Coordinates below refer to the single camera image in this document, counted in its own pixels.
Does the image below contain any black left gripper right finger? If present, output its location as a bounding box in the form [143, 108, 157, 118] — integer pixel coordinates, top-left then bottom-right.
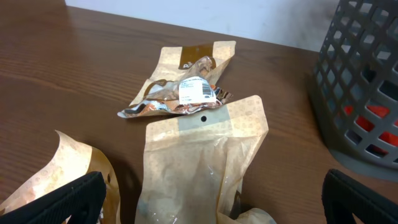
[322, 169, 397, 224]

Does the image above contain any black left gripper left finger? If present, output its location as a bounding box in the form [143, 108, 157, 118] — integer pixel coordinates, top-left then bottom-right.
[1, 171, 106, 224]

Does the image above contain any orange yellow cracker package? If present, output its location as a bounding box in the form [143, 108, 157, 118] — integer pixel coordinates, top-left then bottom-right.
[344, 105, 397, 157]

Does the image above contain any beige snack pouch bottom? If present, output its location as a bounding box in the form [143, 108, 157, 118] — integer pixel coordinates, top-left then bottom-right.
[1, 131, 121, 224]

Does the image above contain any beige snack pouch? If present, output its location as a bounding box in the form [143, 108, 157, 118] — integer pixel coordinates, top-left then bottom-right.
[118, 40, 236, 119]
[135, 95, 269, 223]
[1, 131, 121, 224]

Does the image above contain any beige snack pouch middle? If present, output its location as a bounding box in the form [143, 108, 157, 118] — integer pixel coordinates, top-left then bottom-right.
[135, 95, 269, 223]

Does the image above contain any grey plastic basket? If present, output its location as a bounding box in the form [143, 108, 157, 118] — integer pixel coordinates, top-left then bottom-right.
[307, 0, 397, 182]

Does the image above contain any beige snack pouch top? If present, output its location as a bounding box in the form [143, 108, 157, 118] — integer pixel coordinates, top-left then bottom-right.
[118, 40, 236, 119]

